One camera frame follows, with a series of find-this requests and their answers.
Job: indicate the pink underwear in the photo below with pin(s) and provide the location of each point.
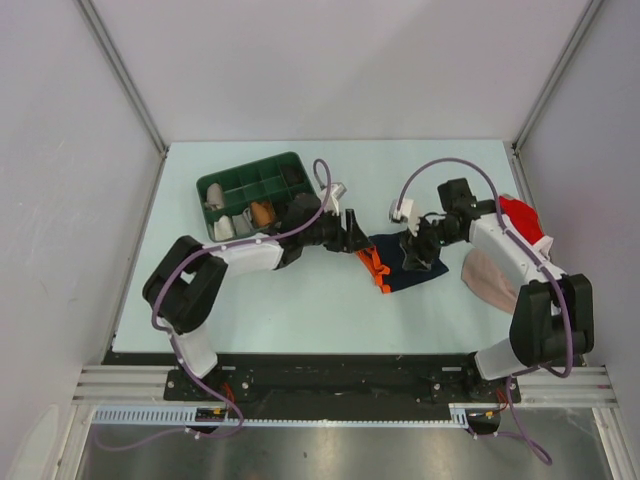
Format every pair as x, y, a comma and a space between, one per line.
485, 279

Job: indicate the black rolled cloth back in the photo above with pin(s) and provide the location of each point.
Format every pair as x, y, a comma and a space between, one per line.
292, 175

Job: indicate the grey rolled cloth in tray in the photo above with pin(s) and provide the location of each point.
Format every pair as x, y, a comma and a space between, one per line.
243, 223

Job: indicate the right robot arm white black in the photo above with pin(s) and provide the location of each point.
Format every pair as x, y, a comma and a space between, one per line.
553, 317

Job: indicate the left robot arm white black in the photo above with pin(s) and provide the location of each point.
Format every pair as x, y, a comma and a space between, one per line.
182, 289

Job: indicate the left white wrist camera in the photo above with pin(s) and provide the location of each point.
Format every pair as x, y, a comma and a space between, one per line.
330, 197

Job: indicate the white rolled cloth in tray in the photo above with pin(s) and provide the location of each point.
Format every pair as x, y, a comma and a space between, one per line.
223, 229

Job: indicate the slotted cable duct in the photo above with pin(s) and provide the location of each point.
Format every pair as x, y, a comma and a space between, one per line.
192, 416

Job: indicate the navy orange underwear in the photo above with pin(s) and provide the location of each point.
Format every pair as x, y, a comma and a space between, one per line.
386, 262

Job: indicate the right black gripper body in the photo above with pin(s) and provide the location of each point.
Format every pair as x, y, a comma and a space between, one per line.
429, 239

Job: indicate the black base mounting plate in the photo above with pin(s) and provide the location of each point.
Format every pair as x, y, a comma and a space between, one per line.
260, 382

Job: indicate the red white underwear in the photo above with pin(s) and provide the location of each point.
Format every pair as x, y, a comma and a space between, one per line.
526, 221

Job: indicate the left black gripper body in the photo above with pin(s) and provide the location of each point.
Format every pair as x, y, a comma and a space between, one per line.
328, 233

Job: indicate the orange rolled cloth in tray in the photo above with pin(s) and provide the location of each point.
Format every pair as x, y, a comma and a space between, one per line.
262, 213

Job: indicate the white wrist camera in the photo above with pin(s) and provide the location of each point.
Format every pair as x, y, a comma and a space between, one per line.
404, 211
330, 197

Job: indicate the aluminium frame rail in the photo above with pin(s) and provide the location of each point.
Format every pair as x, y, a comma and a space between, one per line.
586, 387

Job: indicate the beige rolled cloth in tray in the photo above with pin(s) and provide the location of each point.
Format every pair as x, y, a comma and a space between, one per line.
214, 198

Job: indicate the green compartment organizer tray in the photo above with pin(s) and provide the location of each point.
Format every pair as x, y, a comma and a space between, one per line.
259, 180

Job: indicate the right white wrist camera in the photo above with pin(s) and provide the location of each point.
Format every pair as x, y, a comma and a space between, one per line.
404, 211

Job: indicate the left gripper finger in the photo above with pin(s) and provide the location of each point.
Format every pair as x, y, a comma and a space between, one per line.
352, 228
356, 241

